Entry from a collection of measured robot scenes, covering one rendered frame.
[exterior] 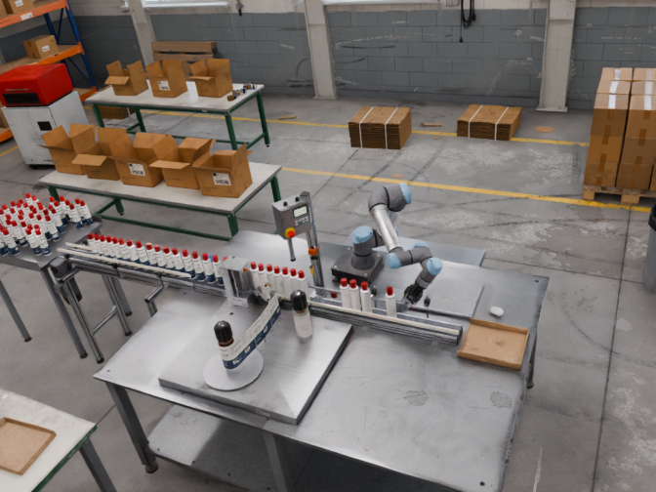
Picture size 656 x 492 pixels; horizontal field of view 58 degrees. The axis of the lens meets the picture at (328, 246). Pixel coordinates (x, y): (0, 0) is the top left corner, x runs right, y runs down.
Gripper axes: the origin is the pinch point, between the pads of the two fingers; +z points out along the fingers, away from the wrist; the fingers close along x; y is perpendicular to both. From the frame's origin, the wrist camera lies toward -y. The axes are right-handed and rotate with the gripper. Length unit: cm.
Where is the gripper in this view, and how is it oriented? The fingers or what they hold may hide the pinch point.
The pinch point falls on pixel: (405, 303)
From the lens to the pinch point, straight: 311.6
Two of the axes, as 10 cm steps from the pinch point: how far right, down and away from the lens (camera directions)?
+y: -4.2, 5.4, -7.3
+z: -3.5, 6.5, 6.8
